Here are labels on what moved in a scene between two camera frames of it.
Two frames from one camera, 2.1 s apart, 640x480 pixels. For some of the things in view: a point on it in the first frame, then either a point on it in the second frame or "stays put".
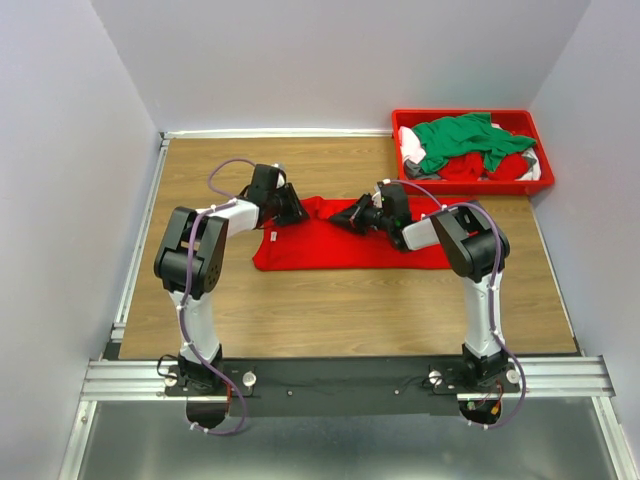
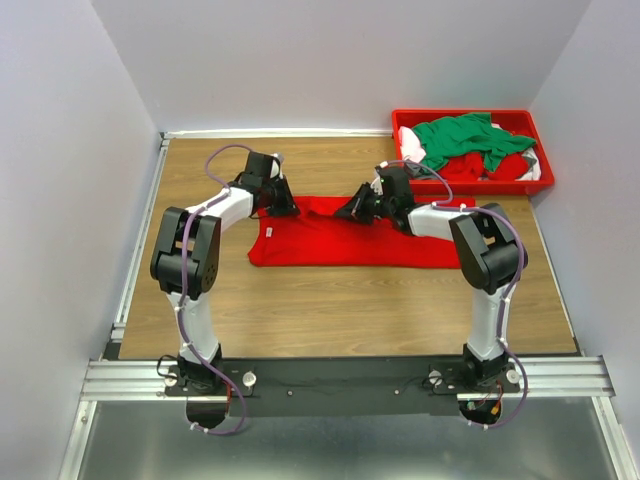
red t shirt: [318, 244] stays put
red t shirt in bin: [469, 167] stays put
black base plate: [345, 386] stays put
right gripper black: [352, 217] → [353, 209]
